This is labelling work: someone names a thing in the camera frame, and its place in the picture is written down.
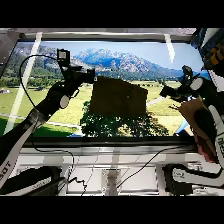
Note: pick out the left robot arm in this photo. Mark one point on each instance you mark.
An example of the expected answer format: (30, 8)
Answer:
(20, 136)

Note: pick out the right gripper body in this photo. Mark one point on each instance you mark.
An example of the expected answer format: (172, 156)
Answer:
(169, 91)

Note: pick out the silver frame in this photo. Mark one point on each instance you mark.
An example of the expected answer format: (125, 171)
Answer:
(110, 166)

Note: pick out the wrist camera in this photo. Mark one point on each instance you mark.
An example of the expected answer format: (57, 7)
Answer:
(63, 55)
(187, 72)

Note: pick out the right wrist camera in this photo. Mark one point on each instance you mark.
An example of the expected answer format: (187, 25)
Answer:
(187, 72)

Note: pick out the brown garment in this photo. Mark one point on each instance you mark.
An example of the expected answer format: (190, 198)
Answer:
(120, 96)

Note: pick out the tan garment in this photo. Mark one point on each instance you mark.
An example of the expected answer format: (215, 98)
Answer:
(190, 111)

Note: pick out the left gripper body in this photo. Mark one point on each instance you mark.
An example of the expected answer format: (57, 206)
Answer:
(87, 76)

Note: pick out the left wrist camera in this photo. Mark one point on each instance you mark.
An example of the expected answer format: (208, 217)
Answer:
(63, 55)

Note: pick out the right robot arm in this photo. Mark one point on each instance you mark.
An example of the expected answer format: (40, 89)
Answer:
(218, 140)

